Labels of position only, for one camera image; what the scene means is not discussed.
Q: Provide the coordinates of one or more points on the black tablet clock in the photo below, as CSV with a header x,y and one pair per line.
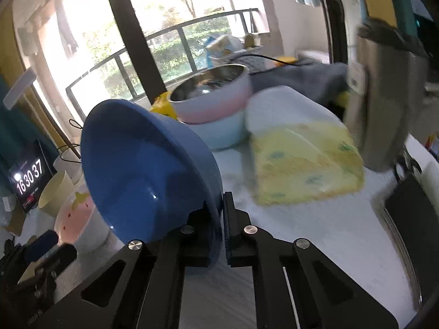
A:
x,y
31,178

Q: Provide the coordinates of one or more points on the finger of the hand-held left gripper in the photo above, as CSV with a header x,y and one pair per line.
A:
x,y
58,258
41,245

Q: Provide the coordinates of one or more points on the grey cloth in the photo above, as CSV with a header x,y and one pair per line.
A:
x,y
308,78

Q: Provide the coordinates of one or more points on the white quilted tablecloth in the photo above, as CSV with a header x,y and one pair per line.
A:
x,y
308,233

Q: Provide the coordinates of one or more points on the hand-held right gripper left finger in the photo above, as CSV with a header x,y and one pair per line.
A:
x,y
197,246

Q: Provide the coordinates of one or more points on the pink steel-lined bowl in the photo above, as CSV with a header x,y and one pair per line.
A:
x,y
219,106

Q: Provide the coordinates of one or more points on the yellow tissue pack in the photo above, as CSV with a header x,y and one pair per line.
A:
x,y
301,157

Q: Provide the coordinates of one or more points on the white balcony appliance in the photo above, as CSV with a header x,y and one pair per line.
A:
x,y
313,57

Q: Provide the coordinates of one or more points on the light blue bowl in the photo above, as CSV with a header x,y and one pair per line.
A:
x,y
219,133

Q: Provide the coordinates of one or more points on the dark blue bowl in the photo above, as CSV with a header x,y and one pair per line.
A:
x,y
137,171

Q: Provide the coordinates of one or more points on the black laptop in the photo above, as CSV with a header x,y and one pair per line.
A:
x,y
411,229

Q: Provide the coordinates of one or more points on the cream bowl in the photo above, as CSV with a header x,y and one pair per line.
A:
x,y
56,192

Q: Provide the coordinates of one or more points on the black sliding door frame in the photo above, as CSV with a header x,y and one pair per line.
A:
x,y
133,41

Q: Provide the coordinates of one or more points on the steel thermos bottle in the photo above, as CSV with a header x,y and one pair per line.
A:
x,y
384,102

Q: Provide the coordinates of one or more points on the grey hanging garment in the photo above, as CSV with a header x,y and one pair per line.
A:
x,y
67,24

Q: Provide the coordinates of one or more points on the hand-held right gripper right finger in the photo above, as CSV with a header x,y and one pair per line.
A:
x,y
227,240

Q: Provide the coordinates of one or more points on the balcony railing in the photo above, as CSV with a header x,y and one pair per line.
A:
x,y
178,29

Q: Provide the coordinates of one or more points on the cardboard box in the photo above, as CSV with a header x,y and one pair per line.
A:
x,y
15,224

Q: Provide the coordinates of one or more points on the yellow wipes packet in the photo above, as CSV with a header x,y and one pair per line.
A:
x,y
163,108

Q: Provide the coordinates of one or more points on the yellow lid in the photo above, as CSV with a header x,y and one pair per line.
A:
x,y
286,60

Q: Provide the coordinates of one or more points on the white router box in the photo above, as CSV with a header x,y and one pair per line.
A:
x,y
65,169

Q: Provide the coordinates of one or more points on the pink strawberry bowl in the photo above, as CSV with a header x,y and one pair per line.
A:
x,y
79,222

